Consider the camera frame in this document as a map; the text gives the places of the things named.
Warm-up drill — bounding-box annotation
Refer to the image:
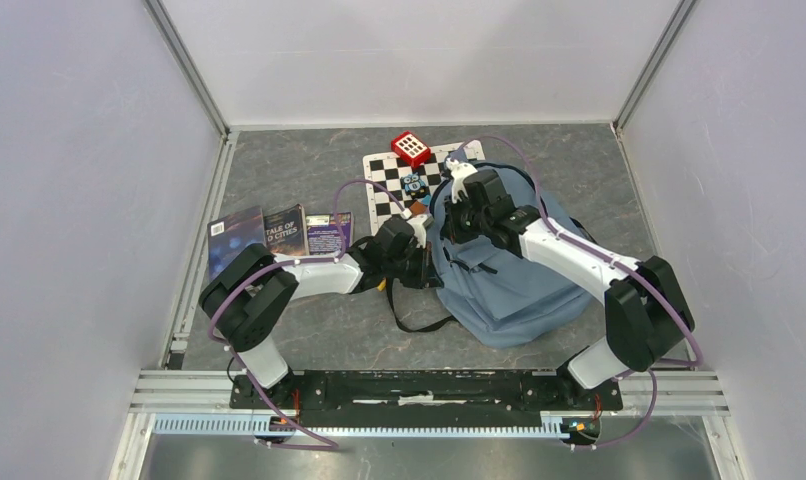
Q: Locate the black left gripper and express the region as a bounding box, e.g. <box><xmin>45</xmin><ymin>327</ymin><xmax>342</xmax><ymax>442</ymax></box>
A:
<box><xmin>384</xmin><ymin>241</ymin><xmax>444</xmax><ymax>290</ymax></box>

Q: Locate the blue student backpack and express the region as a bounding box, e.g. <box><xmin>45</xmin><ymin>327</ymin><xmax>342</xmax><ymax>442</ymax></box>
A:
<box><xmin>420</xmin><ymin>162</ymin><xmax>594</xmax><ymax>348</ymax></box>

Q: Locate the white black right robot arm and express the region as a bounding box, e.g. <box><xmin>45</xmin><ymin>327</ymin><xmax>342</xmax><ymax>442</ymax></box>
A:
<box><xmin>427</xmin><ymin>161</ymin><xmax>695</xmax><ymax>408</ymax></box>

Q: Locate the red calculator toy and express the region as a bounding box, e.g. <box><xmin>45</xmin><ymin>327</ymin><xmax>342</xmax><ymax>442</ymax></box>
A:
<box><xmin>390</xmin><ymin>131</ymin><xmax>432</xmax><ymax>169</ymax></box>

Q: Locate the Tale of Two Cities book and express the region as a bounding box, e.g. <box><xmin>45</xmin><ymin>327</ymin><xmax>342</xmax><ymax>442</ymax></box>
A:
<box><xmin>264</xmin><ymin>204</ymin><xmax>308</xmax><ymax>256</ymax></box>

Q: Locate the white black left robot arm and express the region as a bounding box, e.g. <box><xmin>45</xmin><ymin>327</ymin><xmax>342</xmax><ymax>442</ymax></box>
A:
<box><xmin>198</xmin><ymin>214</ymin><xmax>440</xmax><ymax>408</ymax></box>

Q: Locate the black white checkerboard mat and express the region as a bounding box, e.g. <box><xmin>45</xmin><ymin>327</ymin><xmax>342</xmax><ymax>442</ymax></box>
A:
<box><xmin>362</xmin><ymin>142</ymin><xmax>461</xmax><ymax>233</ymax></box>

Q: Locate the brown small block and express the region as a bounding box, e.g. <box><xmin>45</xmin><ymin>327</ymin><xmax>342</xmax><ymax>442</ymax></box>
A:
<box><xmin>407</xmin><ymin>201</ymin><xmax>430</xmax><ymax>218</ymax></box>

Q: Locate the dark blue barcode book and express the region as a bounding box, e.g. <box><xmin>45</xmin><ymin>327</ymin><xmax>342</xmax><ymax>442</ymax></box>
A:
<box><xmin>206</xmin><ymin>205</ymin><xmax>265</xmax><ymax>280</ymax></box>

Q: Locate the blue owl eraser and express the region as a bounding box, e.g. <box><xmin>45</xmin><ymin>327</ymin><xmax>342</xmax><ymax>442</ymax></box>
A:
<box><xmin>401</xmin><ymin>173</ymin><xmax>429</xmax><ymax>199</ymax></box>

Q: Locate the purple cover book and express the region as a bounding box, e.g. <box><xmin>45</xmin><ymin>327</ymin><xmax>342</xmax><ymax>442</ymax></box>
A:
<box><xmin>305</xmin><ymin>212</ymin><xmax>353</xmax><ymax>255</ymax></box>

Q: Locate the white slotted cable duct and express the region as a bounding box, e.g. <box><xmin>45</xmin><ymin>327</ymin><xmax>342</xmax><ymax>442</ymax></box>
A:
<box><xmin>152</xmin><ymin>413</ymin><xmax>567</xmax><ymax>439</ymax></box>

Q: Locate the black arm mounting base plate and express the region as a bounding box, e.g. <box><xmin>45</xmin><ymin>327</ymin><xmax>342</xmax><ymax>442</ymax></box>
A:
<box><xmin>265</xmin><ymin>369</ymin><xmax>624</xmax><ymax>428</ymax></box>

